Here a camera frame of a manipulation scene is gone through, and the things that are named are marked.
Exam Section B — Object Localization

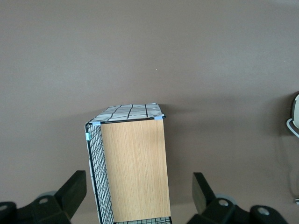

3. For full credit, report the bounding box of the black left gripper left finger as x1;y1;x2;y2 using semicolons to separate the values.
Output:
17;170;88;224

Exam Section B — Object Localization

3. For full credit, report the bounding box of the white toaster cable with plug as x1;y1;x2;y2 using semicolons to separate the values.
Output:
285;117;299;206

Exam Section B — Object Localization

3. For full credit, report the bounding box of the wire basket with wooden boards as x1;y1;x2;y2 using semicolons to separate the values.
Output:
83;102;173;224

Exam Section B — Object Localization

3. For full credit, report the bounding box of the white two-slot toaster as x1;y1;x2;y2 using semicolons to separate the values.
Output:
290;91;299;131

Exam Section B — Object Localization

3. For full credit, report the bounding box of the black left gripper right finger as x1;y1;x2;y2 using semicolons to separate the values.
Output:
186;172;252;224

